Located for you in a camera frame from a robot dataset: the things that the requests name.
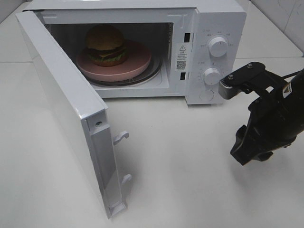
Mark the white microwave oven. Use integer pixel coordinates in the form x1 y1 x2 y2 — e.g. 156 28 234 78
22 0 246 105

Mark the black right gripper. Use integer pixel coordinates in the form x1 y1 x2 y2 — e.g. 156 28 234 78
230 80 304 166

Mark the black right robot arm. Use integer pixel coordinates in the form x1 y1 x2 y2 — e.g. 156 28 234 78
230 71 304 165

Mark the pink round plate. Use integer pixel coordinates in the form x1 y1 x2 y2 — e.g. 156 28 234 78
76 40 152 82

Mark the round white door button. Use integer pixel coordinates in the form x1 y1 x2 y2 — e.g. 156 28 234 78
199 90 214 102

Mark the white microwave door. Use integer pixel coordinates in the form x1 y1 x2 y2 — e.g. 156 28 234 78
16 11 131 218

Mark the glass microwave turntable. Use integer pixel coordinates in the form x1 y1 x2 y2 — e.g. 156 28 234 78
85 55 162 87

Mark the white microwave knob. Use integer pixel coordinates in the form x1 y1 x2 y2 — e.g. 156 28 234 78
208 36 228 57
203 67 221 86

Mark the burger with lettuce and cheese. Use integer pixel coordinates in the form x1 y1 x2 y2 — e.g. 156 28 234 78
85 24 129 67

